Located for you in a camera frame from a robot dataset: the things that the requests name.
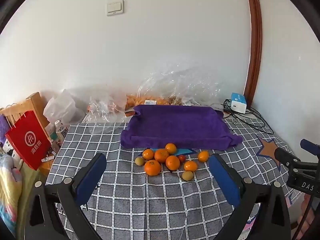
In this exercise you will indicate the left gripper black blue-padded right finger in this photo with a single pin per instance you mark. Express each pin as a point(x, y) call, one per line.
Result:
point(272, 220)

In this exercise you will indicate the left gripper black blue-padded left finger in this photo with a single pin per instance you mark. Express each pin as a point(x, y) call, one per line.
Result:
point(43, 221)

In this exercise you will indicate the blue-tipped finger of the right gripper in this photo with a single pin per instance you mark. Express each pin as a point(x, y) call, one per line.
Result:
point(310, 147)

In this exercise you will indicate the small orange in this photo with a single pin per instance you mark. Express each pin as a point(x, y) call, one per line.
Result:
point(190, 166)
point(203, 156)

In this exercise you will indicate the yellow-brown fruit front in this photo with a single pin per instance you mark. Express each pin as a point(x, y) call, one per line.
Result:
point(187, 175)

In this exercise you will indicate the yellow-green round fruit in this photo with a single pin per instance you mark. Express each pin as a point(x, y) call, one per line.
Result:
point(140, 161)

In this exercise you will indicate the large front orange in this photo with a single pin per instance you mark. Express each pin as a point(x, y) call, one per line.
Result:
point(152, 168)

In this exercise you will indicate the colourful blanket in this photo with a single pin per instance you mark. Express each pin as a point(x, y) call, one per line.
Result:
point(15, 185)

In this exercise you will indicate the red paper shopping bag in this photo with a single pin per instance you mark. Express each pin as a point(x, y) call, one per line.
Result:
point(29, 140)

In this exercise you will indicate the white blue charger box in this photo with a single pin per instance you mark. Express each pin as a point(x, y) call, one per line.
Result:
point(238, 103)

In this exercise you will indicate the grey checked bed cover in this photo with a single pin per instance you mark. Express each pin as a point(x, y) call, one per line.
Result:
point(128, 204)

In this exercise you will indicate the plastic water bottle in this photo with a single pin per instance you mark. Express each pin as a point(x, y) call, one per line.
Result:
point(61, 130)

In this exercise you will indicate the small red fruit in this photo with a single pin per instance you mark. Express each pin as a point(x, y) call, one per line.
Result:
point(182, 158)

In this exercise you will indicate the white plastic bag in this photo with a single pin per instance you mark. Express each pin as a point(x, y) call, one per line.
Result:
point(63, 108)

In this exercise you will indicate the left clear plastic bag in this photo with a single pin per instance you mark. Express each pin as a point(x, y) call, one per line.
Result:
point(106, 107)

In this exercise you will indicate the purple towel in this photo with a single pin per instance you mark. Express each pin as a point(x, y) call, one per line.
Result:
point(191, 127)

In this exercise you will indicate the clear plastic bag of fruit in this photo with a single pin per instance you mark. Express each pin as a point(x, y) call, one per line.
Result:
point(189, 87)

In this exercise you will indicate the brown wooden door frame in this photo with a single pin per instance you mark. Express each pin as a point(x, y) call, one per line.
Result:
point(255, 50)

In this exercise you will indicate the white wall switch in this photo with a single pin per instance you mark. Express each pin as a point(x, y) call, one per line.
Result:
point(115, 8)

